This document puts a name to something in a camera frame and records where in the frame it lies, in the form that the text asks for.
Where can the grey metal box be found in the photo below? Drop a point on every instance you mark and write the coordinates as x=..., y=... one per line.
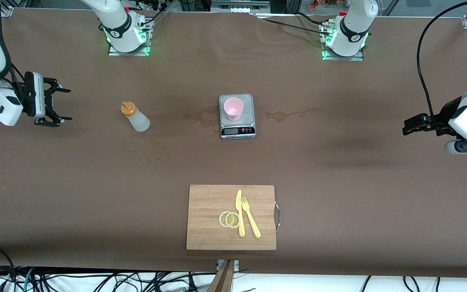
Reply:
x=239, y=6

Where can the bamboo cutting board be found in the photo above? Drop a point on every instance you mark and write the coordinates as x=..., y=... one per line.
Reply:
x=205, y=219

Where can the yellow plastic fork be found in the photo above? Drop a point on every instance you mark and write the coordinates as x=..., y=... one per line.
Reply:
x=253, y=225

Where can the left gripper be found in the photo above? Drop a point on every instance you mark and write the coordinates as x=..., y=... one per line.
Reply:
x=440, y=118

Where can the liquid spill puddle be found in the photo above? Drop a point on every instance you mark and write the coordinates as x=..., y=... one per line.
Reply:
x=276, y=116
x=205, y=119

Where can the silver digital kitchen scale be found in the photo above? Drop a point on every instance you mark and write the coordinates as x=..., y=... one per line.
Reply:
x=249, y=106

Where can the pink plastic cup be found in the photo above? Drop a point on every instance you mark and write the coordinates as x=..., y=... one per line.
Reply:
x=233, y=107

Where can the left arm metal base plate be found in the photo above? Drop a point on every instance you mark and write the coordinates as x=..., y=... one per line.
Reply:
x=347, y=58

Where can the yellow plastic knife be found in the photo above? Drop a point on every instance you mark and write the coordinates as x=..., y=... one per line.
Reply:
x=240, y=225

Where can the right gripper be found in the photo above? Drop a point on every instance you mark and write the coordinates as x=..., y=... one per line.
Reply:
x=48, y=101

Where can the yellow lemon slice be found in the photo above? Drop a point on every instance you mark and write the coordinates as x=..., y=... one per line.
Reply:
x=233, y=220
x=221, y=219

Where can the translucent sauce bottle orange cap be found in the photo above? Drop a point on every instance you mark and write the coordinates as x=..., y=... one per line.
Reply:
x=138, y=121

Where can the wooden post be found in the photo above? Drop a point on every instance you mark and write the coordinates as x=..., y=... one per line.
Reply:
x=222, y=282

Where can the small metal bracket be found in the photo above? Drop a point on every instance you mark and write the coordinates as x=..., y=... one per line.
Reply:
x=236, y=264

